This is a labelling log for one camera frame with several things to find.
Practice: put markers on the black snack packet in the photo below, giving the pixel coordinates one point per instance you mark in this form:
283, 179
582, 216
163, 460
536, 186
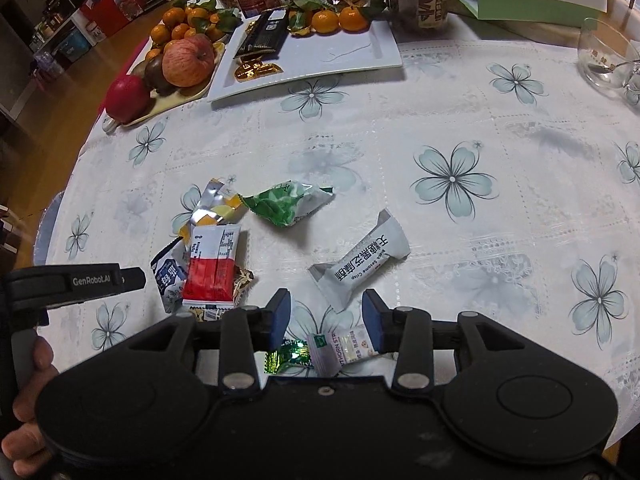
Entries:
262, 35

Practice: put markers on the blue and white snack packet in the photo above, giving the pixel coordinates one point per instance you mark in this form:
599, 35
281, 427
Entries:
167, 277

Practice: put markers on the red apple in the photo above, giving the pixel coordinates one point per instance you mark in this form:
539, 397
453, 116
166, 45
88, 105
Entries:
187, 62

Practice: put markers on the orange and silver snack packet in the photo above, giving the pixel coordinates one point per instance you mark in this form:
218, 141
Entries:
215, 207

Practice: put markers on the translucent green snack packet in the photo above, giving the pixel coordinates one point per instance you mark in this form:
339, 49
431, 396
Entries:
285, 205

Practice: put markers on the red and white snack packet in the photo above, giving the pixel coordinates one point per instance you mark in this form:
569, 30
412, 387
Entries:
212, 270

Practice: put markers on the gold foil candy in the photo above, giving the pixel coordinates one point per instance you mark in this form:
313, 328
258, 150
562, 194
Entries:
255, 70

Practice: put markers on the metal spoon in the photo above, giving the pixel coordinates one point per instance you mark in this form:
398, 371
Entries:
597, 67

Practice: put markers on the pile of tangerines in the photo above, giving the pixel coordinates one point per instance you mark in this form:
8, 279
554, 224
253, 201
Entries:
180, 32

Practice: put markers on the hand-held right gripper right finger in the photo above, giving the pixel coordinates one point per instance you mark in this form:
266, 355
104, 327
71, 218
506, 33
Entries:
372, 320

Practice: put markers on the blue storage bin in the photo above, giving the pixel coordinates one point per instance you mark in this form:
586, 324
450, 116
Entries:
75, 45

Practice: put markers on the white rectangular plate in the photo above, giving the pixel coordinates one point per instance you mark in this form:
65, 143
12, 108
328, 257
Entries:
325, 65

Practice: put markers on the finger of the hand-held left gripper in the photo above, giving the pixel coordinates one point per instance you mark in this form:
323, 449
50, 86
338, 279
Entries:
90, 281

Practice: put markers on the white sesame crisp packet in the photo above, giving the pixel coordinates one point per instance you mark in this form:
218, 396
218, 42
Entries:
360, 262

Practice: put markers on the red pomegranate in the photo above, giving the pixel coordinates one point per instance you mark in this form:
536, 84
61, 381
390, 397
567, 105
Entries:
127, 100

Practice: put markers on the person's left hand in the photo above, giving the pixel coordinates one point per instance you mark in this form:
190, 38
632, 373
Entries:
30, 395

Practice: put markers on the brown patterned snack packet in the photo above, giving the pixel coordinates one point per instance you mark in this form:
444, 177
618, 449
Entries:
244, 282

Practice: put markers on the white and pink snack packet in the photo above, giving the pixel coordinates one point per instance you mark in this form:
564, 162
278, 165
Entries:
340, 352

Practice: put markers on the green foil candy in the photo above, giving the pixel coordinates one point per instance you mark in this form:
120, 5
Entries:
287, 357

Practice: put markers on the white floral tablecloth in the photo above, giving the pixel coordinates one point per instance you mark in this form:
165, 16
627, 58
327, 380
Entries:
400, 125

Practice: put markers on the brown kiwi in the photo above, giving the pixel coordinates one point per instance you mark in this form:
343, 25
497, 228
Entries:
154, 72

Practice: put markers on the glass bowl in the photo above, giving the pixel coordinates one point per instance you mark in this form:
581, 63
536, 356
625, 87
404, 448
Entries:
600, 50

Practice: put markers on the single tangerine with leaf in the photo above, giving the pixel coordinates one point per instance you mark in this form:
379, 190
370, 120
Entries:
355, 17
325, 21

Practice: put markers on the red box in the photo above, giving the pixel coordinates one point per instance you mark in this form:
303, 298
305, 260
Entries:
107, 10

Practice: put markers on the cream fruit tray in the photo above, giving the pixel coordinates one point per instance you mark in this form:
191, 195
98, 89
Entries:
165, 105

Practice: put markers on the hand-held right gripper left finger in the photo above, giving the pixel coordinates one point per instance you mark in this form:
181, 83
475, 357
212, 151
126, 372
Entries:
281, 317

